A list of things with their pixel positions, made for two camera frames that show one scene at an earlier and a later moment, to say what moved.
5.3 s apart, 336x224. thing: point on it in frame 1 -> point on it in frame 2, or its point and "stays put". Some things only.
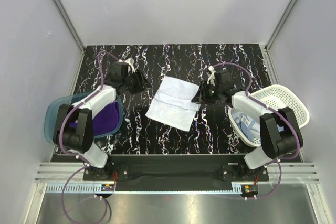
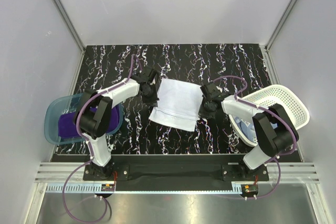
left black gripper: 142,83 -> 153,100
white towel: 172,104 stays put
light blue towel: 247,125 stays put
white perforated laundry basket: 275,97 stays put
